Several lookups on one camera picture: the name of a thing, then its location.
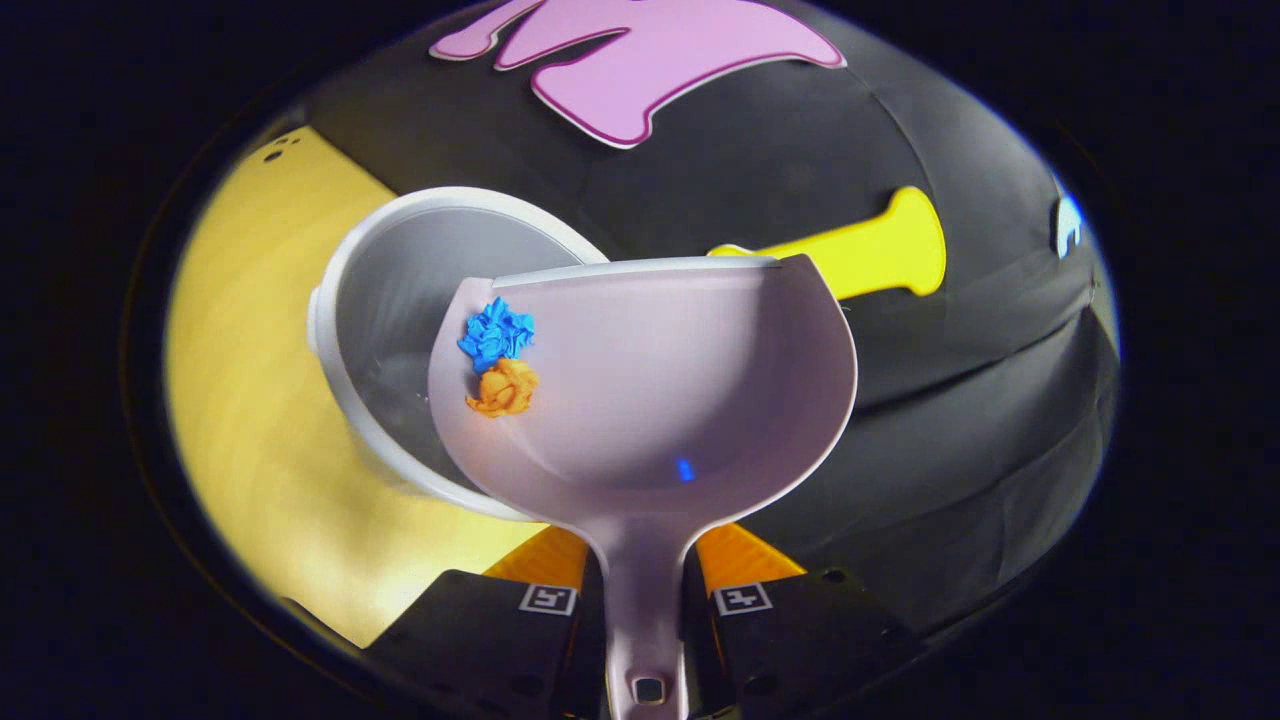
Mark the white ribbed garbage bin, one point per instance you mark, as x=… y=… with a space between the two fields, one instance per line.
x=400 y=290

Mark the orange paper trash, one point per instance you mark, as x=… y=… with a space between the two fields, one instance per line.
x=503 y=390

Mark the blue paper trash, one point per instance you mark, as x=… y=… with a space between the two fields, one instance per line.
x=496 y=333

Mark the pink dustpan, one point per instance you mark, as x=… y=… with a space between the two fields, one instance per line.
x=680 y=390

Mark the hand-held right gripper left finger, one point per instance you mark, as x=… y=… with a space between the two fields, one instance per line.
x=470 y=650

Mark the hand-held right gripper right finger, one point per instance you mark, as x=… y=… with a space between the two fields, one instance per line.
x=800 y=650

